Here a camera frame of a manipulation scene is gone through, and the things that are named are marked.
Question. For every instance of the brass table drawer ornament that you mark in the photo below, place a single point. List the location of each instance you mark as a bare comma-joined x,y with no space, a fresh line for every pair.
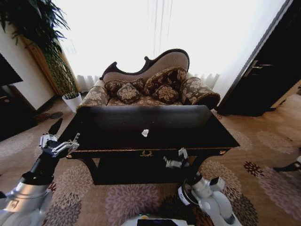
146,154

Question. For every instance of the dark wooden tv cabinet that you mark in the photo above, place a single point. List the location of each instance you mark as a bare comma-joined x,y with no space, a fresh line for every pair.
14,113

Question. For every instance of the white plant pot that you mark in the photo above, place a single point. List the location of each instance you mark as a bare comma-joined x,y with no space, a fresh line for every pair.
73,101

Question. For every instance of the tan side curtain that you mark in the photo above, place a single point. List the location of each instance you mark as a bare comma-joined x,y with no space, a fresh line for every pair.
43,68

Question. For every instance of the small beige floral cushion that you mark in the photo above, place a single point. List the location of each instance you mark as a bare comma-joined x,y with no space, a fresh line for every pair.
165,93
129,93

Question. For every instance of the large dark floral cushion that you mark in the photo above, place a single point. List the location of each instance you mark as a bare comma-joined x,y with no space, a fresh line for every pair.
164,76
113,86

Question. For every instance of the tall green potted plant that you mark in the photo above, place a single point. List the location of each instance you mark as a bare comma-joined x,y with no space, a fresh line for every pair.
35,21

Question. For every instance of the sheer white window curtain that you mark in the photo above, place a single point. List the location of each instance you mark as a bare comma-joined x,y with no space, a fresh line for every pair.
131,30

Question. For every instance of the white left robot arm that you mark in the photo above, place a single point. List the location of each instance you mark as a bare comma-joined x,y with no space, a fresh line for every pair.
26,195

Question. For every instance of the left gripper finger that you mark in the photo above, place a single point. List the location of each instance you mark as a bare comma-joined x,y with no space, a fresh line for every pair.
68,144
56,128

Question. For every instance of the dark wooden table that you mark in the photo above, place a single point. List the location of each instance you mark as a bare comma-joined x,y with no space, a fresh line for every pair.
145,120

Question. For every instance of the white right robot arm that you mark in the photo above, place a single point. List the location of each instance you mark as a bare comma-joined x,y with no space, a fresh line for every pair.
211,200

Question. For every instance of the crumpled white paper trash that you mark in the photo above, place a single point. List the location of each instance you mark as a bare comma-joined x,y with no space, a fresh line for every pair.
145,133

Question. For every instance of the floral upholstered chaise sofa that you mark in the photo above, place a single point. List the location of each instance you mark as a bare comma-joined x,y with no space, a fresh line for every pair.
155,63

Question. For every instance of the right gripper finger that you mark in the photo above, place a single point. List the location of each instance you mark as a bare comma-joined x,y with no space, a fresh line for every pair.
172,163
183,153

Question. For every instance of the dark wooden door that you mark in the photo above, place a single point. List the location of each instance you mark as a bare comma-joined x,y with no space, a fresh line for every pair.
263,70

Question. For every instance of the white robot front shell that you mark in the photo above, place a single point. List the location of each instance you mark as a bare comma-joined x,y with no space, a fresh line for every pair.
131,221

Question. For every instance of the black flat television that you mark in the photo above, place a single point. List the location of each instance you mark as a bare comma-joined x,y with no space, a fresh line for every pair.
8,73

